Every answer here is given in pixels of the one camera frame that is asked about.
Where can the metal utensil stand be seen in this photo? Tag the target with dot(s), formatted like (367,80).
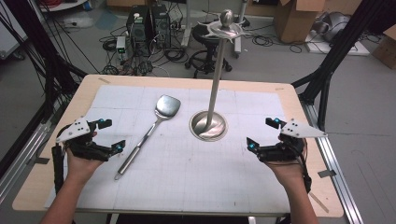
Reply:
(209,127)

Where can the metal spatula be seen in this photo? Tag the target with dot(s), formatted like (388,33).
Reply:
(166,107)

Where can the grey tape strip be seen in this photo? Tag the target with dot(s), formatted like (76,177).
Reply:
(327,173)
(42,160)

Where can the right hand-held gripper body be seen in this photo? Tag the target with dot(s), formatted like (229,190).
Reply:
(300,130)

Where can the black round stool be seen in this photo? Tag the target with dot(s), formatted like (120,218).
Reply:
(208,37)

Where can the small white electronic box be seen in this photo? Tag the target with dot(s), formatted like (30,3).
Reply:
(120,43)

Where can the white flat board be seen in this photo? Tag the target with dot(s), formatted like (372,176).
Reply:
(339,48)

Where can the white grid mat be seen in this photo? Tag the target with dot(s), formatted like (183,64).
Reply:
(186,174)

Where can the grey round device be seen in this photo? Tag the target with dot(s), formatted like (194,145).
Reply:
(336,25)

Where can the aluminium rail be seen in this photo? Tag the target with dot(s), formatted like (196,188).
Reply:
(336,161)
(21,161)

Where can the person's left hand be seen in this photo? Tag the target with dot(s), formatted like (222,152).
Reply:
(81,169)

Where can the large open cardboard box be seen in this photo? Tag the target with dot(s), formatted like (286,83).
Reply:
(295,21)

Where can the black metal frame strut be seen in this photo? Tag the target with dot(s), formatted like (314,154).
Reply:
(46,62)
(339,49)

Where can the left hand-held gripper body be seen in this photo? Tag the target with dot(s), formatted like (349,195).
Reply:
(76,130)

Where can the small cardboard box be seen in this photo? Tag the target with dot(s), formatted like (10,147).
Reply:
(386,46)

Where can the black computer tower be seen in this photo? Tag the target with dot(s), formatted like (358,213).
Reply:
(137,28)
(161,25)

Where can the person's right hand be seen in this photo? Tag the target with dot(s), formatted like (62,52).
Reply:
(289,172)

